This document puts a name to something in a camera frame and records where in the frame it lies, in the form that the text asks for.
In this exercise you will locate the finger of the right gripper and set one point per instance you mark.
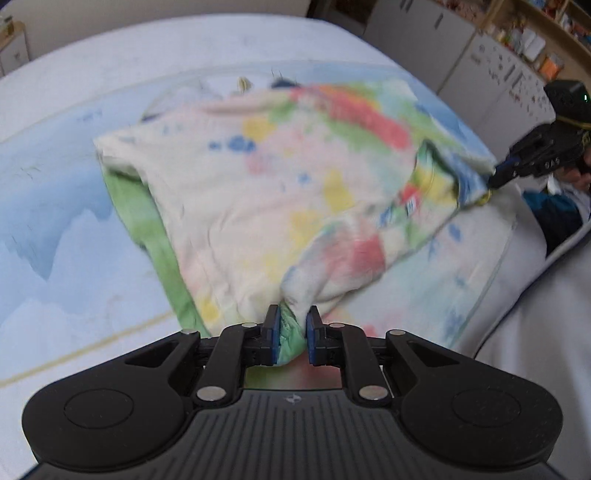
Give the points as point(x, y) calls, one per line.
point(507, 167)
point(500, 179)

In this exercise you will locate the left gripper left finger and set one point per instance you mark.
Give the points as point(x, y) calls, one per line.
point(225, 359)

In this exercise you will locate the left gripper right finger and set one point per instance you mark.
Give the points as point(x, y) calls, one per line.
point(347, 348)

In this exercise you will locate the tie-dye multicolour garment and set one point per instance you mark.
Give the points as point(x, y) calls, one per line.
point(365, 199)

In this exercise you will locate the white cabinet row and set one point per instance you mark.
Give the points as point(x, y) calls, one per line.
point(483, 82)

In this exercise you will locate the light blue bed sheet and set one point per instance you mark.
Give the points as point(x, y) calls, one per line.
point(76, 290)

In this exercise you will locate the white drawer cabinet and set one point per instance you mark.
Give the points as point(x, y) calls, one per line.
point(14, 52)

